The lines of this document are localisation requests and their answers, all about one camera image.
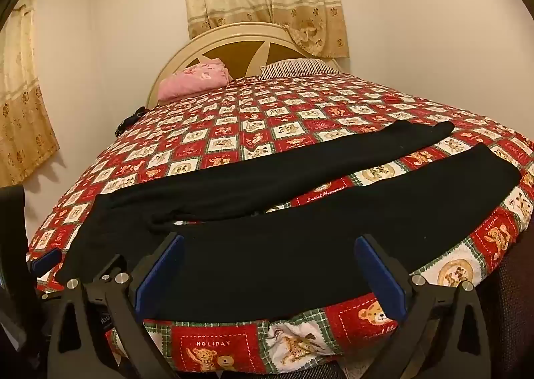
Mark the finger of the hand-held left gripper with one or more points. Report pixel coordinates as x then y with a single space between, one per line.
46 261

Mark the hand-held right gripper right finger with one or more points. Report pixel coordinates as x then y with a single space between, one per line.
381 279

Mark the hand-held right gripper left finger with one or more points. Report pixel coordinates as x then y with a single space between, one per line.
159 279

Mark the black pants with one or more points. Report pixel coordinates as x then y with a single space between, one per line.
292 245

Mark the beige patterned side curtain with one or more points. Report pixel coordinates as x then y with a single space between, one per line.
23 112

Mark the dark brown chair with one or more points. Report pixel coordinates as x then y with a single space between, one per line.
513 312

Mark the small dark object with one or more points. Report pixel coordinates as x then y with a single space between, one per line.
129 120

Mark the red printed bear blanket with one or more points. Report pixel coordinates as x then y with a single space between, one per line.
292 112

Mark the pink pillow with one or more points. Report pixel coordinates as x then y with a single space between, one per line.
192 80

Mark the striped pillow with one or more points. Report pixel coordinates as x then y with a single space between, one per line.
298 68

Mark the cream wooden headboard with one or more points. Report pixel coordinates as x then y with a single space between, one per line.
233 54

